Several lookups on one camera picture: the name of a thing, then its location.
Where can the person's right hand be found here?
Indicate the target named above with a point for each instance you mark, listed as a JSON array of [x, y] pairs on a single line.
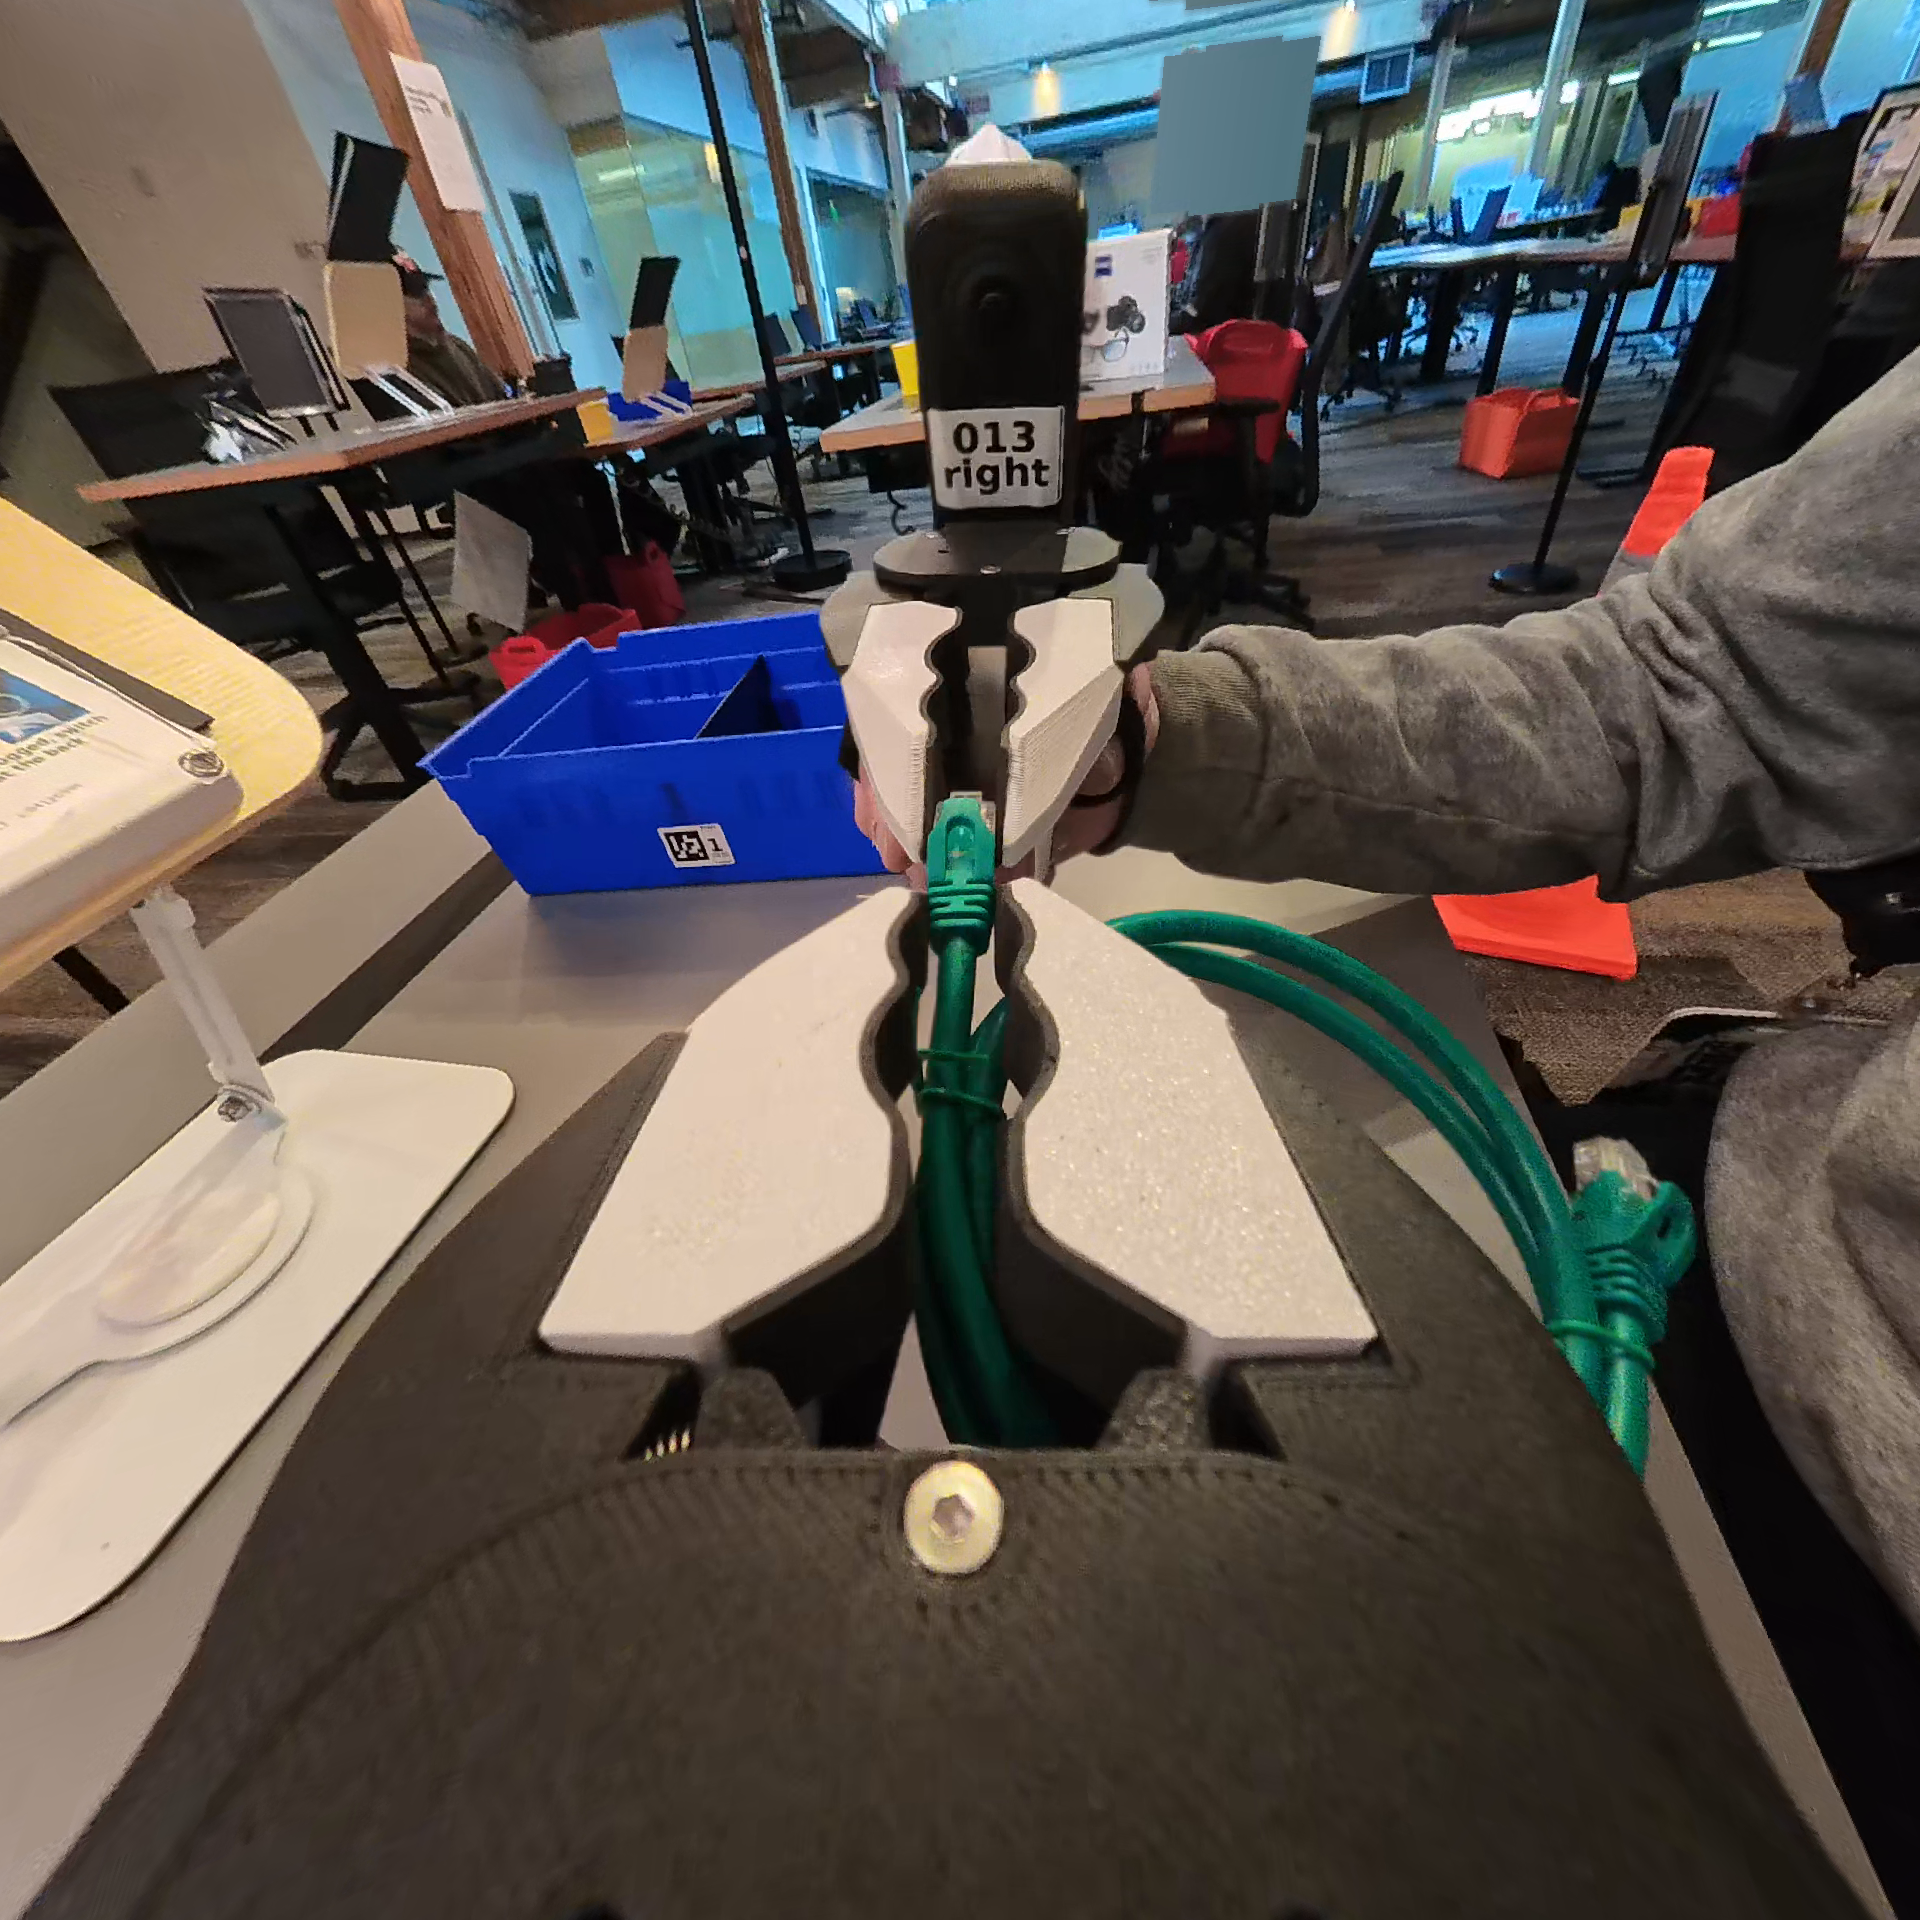
[[884, 832]]

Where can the red plastic bin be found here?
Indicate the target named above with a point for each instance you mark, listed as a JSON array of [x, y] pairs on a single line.
[[564, 636], [646, 585]]

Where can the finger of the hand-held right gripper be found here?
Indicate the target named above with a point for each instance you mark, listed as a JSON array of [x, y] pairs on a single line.
[[1071, 705], [893, 705]]

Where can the person's right forearm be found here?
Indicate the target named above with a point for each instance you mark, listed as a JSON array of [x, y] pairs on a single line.
[[1501, 719]]

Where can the orange traffic cone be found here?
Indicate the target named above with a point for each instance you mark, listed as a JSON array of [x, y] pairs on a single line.
[[1667, 504]]

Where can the orange flat cone base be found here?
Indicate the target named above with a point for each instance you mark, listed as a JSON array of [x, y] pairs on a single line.
[[1547, 929]]

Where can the white product box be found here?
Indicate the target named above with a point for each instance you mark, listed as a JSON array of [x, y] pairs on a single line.
[[1128, 300]]

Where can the orange plastic bin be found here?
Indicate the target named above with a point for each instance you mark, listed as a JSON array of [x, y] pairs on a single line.
[[1517, 436]]

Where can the white framed sign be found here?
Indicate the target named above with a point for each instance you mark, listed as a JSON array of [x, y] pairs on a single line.
[[90, 795]]

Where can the person's grey clothed torso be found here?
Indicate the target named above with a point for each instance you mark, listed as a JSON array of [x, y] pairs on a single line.
[[1817, 1275]]

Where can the black office chair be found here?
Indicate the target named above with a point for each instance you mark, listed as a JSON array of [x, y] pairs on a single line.
[[1337, 391]]

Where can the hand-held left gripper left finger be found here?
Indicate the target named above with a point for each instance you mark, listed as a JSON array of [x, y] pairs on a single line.
[[736, 1153]]

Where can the blue plastic bin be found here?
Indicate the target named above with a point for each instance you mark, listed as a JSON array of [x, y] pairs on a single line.
[[601, 810]]

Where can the wooden desk with black legs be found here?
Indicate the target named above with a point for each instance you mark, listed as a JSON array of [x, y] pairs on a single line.
[[330, 443], [1112, 399]]

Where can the black stanchion pole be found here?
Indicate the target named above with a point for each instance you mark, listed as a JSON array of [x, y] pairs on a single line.
[[750, 300], [1592, 404]]

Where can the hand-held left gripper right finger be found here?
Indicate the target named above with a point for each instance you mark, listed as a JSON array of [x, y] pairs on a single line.
[[1185, 1153]]

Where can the framed tablet screen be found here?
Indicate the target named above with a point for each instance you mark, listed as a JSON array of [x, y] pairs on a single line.
[[273, 352]]

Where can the white sign stand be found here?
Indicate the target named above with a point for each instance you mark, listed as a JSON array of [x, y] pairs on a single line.
[[375, 1141]]

